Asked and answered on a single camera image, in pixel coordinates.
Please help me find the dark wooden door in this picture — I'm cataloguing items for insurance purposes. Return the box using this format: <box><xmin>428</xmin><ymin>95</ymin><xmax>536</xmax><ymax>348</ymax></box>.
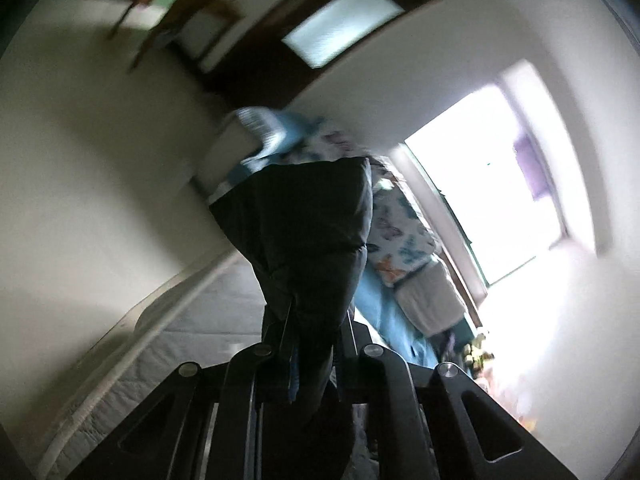
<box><xmin>172</xmin><ymin>0</ymin><xmax>441</xmax><ymax>111</ymax></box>

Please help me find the black down jacket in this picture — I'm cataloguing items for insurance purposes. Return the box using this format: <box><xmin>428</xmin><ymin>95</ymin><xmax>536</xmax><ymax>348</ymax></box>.
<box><xmin>209</xmin><ymin>156</ymin><xmax>373</xmax><ymax>480</ymax></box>

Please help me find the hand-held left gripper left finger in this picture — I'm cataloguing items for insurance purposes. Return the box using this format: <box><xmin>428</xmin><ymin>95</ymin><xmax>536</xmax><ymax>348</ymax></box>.
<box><xmin>65</xmin><ymin>305</ymin><xmax>301</xmax><ymax>480</ymax></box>

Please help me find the plain white pillow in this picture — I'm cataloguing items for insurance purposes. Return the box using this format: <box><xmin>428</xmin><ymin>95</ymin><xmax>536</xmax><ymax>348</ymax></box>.
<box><xmin>395</xmin><ymin>255</ymin><xmax>468</xmax><ymax>336</ymax></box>

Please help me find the grey quilted star mattress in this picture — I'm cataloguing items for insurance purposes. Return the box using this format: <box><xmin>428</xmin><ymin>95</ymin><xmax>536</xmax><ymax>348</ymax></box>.
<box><xmin>42</xmin><ymin>250</ymin><xmax>271</xmax><ymax>480</ymax></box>

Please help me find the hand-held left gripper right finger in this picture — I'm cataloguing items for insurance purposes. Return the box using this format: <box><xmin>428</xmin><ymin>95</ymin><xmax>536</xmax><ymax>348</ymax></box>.
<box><xmin>332</xmin><ymin>310</ymin><xmax>576</xmax><ymax>480</ymax></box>

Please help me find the purple hanging cloth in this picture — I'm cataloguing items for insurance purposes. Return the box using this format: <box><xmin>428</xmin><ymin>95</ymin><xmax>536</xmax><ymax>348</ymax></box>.
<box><xmin>512</xmin><ymin>132</ymin><xmax>551</xmax><ymax>201</ymax></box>

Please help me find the brown wooden table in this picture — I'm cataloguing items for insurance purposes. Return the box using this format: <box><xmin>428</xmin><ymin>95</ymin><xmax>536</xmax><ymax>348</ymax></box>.
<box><xmin>107</xmin><ymin>0</ymin><xmax>241</xmax><ymax>73</ymax></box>

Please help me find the butterfly print pillow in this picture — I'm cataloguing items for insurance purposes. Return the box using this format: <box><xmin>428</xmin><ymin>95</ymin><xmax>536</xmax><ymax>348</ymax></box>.
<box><xmin>367</xmin><ymin>180</ymin><xmax>438</xmax><ymax>286</ymax></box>
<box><xmin>300</xmin><ymin>117</ymin><xmax>373</xmax><ymax>173</ymax></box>

